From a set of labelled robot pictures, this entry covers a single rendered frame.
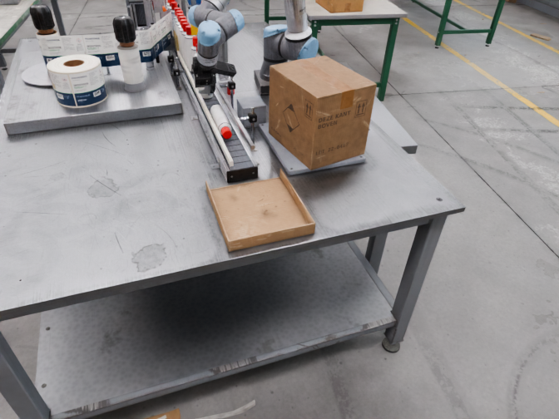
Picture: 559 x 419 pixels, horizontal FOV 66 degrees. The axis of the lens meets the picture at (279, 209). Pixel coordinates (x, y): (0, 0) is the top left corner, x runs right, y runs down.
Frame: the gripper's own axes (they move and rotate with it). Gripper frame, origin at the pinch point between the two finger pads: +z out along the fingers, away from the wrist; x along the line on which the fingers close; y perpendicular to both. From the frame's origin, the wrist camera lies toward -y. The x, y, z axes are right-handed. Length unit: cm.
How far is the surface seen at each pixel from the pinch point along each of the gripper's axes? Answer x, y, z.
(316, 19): -120, -112, 90
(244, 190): 54, 1, -19
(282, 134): 31.7, -19.1, -13.9
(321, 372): 117, -24, 41
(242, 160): 41.4, -1.0, -17.4
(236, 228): 68, 9, -28
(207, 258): 77, 19, -32
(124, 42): -26.9, 29.5, -1.9
